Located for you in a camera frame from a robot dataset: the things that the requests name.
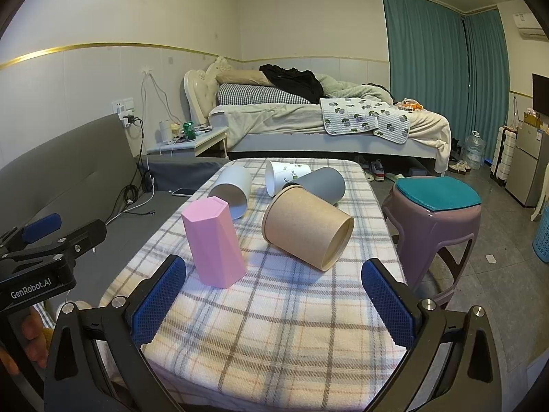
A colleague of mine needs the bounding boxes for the grey sneakers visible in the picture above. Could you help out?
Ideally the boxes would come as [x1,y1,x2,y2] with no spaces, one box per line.
[364,160,387,182]

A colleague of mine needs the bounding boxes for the beige pillow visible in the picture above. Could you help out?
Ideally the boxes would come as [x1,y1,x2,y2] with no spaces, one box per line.
[214,70,275,87]

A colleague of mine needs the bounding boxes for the blue laundry basket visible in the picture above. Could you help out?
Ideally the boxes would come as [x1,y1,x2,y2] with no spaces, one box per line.
[532,210,549,262]

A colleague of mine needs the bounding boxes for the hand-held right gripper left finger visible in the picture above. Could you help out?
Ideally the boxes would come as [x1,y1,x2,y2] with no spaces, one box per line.
[44,254,187,412]

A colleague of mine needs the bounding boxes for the black television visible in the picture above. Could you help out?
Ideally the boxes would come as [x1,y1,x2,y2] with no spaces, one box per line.
[532,73,549,116]

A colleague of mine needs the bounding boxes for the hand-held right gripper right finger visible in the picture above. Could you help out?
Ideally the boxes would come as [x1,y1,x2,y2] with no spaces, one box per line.
[361,259,515,412]

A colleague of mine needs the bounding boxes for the white printed paper cup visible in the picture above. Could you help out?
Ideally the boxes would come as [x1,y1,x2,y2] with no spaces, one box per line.
[265,161,312,198]

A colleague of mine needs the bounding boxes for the plaid blanket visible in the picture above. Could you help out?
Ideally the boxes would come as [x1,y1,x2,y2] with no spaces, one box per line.
[98,158,408,412]

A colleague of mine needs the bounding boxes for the black cable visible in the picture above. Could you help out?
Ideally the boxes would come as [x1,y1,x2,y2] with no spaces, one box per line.
[105,122,157,224]

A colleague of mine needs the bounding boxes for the black clothing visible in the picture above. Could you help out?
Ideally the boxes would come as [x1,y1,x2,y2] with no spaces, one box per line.
[259,64,325,104]

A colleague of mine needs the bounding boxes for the purple plastic stool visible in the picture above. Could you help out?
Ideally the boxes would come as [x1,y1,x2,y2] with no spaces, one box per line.
[381,176,483,310]

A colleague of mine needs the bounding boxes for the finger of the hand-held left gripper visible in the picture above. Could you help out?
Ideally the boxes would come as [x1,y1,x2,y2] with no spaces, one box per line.
[26,219,107,267]
[0,213,62,252]

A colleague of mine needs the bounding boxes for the white suitcase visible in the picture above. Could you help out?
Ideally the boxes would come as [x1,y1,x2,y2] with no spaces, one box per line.
[490,125,519,187]

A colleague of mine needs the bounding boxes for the clear water jug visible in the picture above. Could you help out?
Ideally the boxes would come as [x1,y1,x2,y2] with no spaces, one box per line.
[465,131,486,170]

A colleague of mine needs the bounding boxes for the pink faceted cup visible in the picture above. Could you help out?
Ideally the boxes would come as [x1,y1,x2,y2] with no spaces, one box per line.
[181,196,247,289]

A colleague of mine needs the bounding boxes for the white cable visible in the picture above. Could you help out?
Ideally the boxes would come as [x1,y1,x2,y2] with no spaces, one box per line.
[141,71,185,128]

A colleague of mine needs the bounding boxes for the brown paper cup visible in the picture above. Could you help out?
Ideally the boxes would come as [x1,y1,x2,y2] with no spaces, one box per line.
[261,186,355,272]

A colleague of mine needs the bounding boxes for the white nightstand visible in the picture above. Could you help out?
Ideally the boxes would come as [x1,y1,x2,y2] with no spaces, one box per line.
[146,126,229,157]

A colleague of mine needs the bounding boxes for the light grey cup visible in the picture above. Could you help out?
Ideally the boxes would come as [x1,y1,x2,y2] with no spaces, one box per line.
[208,165,253,220]

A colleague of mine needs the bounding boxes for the teal curtain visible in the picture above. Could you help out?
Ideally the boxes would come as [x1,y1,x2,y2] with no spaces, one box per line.
[381,0,468,144]
[463,9,511,159]

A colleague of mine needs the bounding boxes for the teal stool cushion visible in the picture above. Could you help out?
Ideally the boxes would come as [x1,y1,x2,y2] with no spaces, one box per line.
[395,176,482,212]

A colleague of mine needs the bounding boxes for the small grey fridge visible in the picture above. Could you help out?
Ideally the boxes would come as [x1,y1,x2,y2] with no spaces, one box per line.
[504,120,549,209]

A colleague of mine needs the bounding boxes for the dark grey cup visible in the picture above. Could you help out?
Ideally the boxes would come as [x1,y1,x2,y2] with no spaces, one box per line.
[282,167,346,205]

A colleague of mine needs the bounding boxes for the pale green duvet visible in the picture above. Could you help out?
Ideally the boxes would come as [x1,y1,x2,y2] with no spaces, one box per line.
[315,73,393,106]

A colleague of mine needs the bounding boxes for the white air conditioner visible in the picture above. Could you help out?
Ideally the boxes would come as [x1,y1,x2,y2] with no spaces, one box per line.
[512,12,547,39]

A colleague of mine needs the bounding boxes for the beige bed sheet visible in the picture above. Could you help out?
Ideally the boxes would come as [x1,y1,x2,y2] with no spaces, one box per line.
[209,103,451,151]

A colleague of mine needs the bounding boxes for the person's left hand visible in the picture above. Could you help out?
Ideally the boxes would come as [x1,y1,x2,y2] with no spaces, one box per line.
[0,305,50,376]

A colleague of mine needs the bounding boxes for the checkered pillow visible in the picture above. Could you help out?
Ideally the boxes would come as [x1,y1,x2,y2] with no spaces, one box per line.
[217,82,312,106]

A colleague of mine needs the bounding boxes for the leaf printed mat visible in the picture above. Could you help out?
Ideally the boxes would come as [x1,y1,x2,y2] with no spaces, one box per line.
[319,96,410,144]

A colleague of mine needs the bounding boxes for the grey sofa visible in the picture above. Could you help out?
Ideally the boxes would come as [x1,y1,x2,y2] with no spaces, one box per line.
[0,114,232,310]

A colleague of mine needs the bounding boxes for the cream tufted headboard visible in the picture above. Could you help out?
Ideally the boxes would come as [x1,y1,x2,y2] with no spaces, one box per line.
[184,57,232,125]

